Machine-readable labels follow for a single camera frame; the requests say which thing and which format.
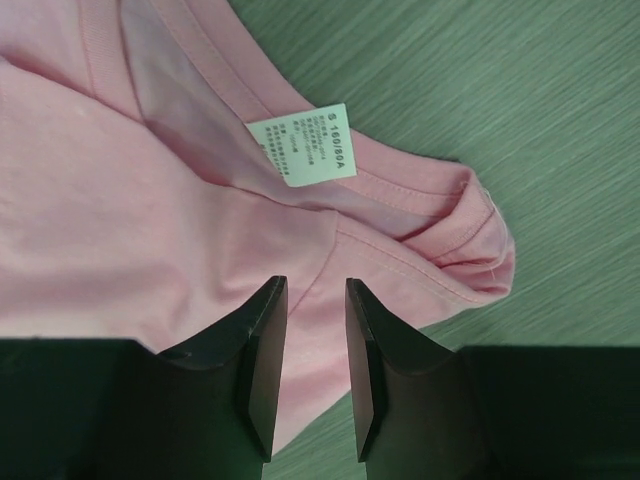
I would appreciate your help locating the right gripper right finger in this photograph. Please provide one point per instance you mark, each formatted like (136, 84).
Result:
(422, 411)

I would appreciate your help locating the pink t shirt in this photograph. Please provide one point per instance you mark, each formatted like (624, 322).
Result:
(135, 202)

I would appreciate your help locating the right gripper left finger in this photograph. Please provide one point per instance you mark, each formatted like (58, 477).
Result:
(112, 409)

